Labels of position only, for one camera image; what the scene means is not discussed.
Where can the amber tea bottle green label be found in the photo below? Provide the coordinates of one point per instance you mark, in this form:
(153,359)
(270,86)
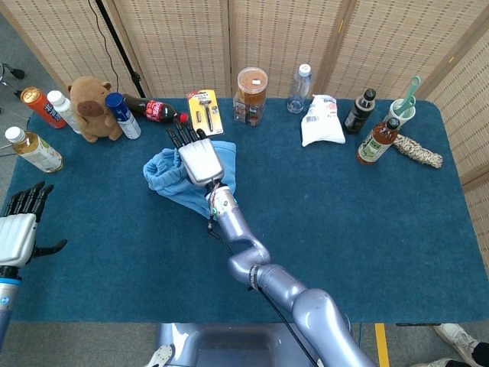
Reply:
(376,143)

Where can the pale tea bottle white cap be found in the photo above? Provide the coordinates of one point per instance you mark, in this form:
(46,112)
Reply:
(36,151)

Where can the orange drink can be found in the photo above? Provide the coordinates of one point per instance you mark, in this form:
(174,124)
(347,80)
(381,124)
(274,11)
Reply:
(42,107)

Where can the brown capybara plush toy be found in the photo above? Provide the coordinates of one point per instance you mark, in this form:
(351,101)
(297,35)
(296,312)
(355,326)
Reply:
(91,111)

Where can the blue-capped white spray can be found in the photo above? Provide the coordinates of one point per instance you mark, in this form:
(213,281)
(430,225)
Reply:
(124,116)

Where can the clear jar of rubber bands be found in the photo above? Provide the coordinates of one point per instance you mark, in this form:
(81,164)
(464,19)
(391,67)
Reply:
(252,86)

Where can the white cup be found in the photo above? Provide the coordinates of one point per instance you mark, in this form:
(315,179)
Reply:
(397,114)

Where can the blue cloth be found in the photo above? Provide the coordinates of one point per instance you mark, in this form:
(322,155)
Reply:
(160,172)

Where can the clear empty water bottle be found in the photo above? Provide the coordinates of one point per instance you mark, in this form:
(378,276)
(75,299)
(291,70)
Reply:
(300,91)

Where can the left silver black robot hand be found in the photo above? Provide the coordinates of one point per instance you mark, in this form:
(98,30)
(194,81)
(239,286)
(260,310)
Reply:
(15,237)

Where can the black fabric garment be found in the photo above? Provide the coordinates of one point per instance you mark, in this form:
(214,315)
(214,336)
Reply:
(482,353)

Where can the teal table mat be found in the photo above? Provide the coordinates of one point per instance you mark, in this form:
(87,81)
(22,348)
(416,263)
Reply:
(344,229)

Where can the yellow razor blister pack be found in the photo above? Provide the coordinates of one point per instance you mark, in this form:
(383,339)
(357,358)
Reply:
(206,111)

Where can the white powder bag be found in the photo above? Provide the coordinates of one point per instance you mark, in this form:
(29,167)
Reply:
(322,122)

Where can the white sneaker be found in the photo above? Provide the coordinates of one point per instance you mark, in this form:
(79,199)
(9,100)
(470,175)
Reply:
(456,340)
(435,363)

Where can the black chair wheel base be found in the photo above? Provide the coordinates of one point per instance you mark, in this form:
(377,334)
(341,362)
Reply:
(15,72)

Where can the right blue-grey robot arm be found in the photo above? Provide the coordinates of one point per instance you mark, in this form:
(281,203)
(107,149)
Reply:
(305,298)

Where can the black tripod pole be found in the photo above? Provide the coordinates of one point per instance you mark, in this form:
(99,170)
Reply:
(122,49)

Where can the dark drink bottle black label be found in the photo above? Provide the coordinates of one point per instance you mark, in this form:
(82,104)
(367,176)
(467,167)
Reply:
(359,112)

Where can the clear box of brown items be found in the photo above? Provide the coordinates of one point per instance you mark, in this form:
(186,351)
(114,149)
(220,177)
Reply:
(248,112)

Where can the Coca-Cola bottle red cap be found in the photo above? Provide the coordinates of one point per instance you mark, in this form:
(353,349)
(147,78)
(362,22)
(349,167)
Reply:
(154,109)

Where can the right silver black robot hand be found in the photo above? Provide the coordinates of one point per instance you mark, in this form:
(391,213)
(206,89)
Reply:
(200,160)

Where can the blue-grey robot torso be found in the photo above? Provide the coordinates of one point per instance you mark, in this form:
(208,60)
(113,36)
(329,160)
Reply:
(229,344)

